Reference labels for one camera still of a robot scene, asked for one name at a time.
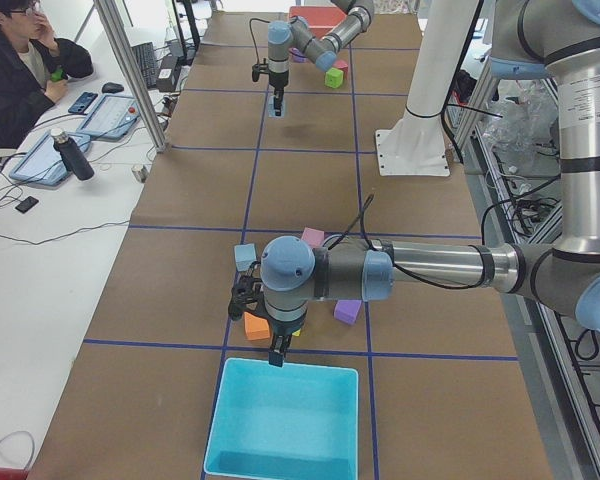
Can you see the blue smartphone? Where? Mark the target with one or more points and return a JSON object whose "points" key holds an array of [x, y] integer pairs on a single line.
{"points": [[82, 103]]}

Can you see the purple foam block right side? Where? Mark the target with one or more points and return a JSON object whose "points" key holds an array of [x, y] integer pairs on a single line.
{"points": [[347, 311]]}

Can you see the cyan plastic bin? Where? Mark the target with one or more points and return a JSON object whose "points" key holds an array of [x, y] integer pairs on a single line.
{"points": [[297, 421]]}

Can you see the light pink foam block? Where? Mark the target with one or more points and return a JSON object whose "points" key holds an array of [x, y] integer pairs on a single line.
{"points": [[313, 237]]}

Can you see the green foam block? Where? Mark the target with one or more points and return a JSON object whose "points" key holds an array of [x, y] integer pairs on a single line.
{"points": [[334, 78]]}

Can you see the black computer mouse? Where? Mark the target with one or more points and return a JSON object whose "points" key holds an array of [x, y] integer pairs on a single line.
{"points": [[112, 88]]}

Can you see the black keyboard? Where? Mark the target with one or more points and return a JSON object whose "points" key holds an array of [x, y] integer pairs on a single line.
{"points": [[145, 58]]}

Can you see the blue teach pendant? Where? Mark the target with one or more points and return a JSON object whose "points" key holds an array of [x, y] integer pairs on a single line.
{"points": [[43, 163], [111, 118]]}

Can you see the orange foam block right side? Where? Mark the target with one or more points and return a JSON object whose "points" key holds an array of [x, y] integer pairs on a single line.
{"points": [[256, 328]]}

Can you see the red plastic bin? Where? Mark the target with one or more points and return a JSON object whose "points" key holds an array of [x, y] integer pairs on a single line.
{"points": [[321, 19]]}

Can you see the blue teach pendant near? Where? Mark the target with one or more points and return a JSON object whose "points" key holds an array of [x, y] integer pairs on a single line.
{"points": [[43, 163]]}

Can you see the black smartphone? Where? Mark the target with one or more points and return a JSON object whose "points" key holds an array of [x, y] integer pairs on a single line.
{"points": [[26, 205]]}

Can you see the aluminium frame post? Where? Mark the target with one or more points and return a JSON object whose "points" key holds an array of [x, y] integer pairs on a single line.
{"points": [[113, 26]]}

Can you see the blue teach pendant far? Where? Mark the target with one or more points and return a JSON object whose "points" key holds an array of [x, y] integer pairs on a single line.
{"points": [[111, 118]]}

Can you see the light blue foam block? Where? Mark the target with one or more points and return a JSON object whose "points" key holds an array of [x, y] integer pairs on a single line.
{"points": [[270, 110], [245, 255]]}

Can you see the black water bottle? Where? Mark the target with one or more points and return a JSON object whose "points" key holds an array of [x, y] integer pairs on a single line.
{"points": [[71, 155]]}

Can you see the small metal tin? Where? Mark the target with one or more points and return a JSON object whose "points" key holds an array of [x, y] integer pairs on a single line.
{"points": [[140, 172]]}

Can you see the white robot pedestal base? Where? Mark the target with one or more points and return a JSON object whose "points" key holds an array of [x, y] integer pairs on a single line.
{"points": [[415, 145]]}

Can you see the seated person in black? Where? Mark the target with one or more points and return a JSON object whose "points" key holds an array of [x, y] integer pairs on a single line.
{"points": [[35, 66]]}

